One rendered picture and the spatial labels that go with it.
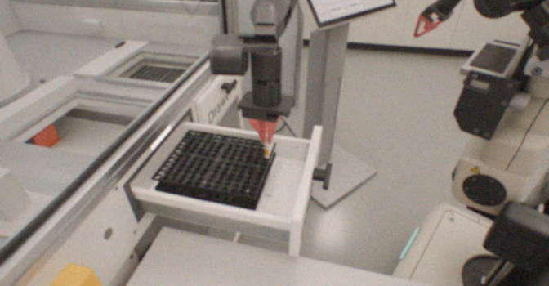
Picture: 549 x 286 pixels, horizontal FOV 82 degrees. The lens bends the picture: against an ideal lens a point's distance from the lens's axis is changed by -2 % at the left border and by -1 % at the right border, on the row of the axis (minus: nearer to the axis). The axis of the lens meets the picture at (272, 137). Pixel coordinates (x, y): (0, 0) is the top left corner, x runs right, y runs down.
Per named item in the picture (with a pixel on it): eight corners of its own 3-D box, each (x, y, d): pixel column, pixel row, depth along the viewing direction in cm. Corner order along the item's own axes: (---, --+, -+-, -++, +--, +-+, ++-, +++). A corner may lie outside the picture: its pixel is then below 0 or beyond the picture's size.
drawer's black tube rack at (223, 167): (276, 163, 78) (276, 142, 74) (256, 219, 65) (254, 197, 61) (193, 149, 83) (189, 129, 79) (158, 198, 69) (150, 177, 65)
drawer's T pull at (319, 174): (332, 167, 68) (332, 162, 67) (328, 192, 62) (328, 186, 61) (314, 164, 69) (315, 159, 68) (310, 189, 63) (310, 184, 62)
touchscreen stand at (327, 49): (376, 174, 195) (422, 0, 134) (325, 210, 173) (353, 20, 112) (318, 136, 226) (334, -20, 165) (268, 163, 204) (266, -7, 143)
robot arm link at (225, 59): (277, 0, 53) (280, 19, 61) (209, -1, 54) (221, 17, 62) (272, 72, 53) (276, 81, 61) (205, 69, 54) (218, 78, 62)
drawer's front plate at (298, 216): (318, 160, 82) (322, 125, 75) (297, 259, 59) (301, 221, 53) (311, 158, 82) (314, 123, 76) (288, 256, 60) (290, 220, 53)
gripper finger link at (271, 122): (276, 154, 64) (276, 113, 59) (243, 148, 66) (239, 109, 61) (284, 136, 70) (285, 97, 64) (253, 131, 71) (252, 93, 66)
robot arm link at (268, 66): (280, 49, 53) (283, 38, 58) (239, 47, 54) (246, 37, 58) (280, 87, 57) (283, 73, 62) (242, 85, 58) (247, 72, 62)
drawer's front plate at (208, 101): (239, 88, 112) (237, 59, 106) (206, 136, 90) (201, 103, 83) (234, 88, 113) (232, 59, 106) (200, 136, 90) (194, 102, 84)
